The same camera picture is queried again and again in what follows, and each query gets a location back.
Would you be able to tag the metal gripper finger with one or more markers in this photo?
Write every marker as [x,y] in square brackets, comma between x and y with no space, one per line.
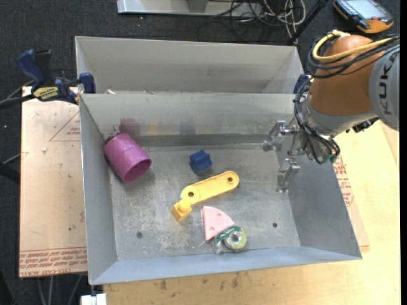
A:
[276,136]
[285,176]

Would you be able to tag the yellow flat bar with holes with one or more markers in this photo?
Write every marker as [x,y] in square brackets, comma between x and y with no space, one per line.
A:
[211,187]

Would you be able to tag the dark blue toy block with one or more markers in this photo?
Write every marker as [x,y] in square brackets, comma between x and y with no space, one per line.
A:
[199,161]

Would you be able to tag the green tape roll in packet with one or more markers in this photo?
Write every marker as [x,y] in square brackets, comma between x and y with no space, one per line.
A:
[233,239]

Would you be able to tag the pink wedge with holes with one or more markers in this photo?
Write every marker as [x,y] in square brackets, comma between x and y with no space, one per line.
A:
[214,221]

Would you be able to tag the yellow block with stud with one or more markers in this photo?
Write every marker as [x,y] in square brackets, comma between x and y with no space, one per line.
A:
[180,212]

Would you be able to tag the grey metal bin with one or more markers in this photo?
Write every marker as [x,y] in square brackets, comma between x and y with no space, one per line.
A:
[152,234]

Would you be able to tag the purple plastic cup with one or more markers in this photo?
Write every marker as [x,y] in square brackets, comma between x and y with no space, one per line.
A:
[124,156]

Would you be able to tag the brown cardboard board red print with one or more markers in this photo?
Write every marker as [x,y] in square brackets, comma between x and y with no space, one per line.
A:
[47,176]

